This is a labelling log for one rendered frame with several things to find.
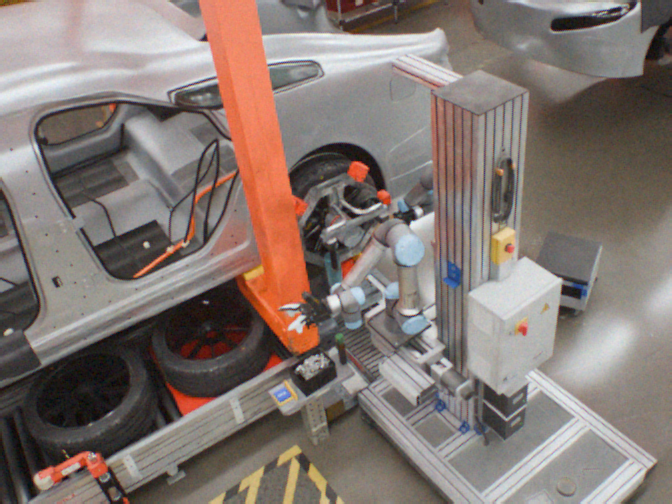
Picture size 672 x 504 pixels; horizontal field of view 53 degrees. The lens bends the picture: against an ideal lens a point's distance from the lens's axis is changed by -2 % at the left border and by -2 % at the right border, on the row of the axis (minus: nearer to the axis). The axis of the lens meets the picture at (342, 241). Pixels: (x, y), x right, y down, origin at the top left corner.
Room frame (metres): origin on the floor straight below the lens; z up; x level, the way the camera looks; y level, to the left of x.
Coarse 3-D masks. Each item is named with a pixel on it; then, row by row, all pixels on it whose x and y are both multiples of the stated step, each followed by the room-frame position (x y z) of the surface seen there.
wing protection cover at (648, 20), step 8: (648, 0) 4.45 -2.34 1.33; (656, 0) 4.46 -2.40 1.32; (664, 0) 4.46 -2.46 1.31; (648, 8) 4.44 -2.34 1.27; (656, 8) 4.45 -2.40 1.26; (664, 8) 4.45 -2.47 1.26; (648, 16) 4.44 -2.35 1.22; (656, 16) 4.44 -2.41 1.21; (664, 16) 4.44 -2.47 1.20; (648, 24) 4.44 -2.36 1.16; (656, 24) 4.44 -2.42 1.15
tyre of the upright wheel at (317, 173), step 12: (324, 156) 3.26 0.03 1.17; (336, 156) 3.28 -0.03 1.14; (300, 168) 3.17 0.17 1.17; (312, 168) 3.15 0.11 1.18; (324, 168) 3.13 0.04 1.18; (336, 168) 3.15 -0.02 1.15; (348, 168) 3.18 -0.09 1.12; (300, 180) 3.08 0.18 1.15; (312, 180) 3.07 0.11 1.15; (324, 180) 3.11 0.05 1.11; (372, 180) 3.26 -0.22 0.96; (300, 192) 3.03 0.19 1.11; (312, 264) 3.03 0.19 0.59
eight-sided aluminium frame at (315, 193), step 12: (336, 180) 3.09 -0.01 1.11; (348, 180) 3.08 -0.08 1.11; (312, 192) 3.01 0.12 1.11; (324, 192) 3.01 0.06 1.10; (312, 204) 2.97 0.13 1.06; (372, 204) 3.15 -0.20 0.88; (300, 216) 2.95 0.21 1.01; (300, 228) 2.92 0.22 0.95; (372, 228) 3.14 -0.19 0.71; (300, 240) 2.92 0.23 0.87; (360, 240) 3.11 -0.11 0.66; (348, 252) 3.06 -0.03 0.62; (324, 264) 2.98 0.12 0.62
